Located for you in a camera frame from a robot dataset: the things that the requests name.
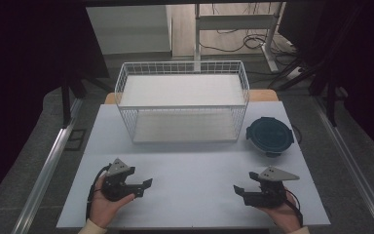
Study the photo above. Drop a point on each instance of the white metal desk frame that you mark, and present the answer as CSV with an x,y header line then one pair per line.
x,y
237,22

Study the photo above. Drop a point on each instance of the white panel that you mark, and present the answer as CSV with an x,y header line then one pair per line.
x,y
128,29

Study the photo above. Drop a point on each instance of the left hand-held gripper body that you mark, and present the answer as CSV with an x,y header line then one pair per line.
x,y
115,188

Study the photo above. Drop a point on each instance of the black stand legs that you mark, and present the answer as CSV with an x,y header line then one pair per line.
x,y
66,104

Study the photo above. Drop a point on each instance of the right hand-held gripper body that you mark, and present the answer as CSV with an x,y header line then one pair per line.
x,y
269,195

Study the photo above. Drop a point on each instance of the white power strip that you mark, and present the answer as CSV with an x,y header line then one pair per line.
x,y
294,73

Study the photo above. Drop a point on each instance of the black floor plate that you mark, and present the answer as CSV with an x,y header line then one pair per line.
x,y
75,139

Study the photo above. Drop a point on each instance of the aluminium floor rail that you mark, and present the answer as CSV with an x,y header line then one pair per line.
x,y
45,169
354,156

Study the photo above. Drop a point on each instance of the black tripod stand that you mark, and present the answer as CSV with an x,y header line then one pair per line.
x,y
330,97

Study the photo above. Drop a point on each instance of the wooden table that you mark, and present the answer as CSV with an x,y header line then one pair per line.
x,y
263,95

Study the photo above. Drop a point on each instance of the dark curtain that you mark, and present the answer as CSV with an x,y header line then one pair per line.
x,y
360,58
29,65

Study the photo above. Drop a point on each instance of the round dark lidded container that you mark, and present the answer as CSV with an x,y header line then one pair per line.
x,y
270,135

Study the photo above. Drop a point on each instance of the person's right hand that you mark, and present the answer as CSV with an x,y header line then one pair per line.
x,y
286,216

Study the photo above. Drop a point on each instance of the person's left hand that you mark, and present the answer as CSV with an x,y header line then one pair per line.
x,y
101,208

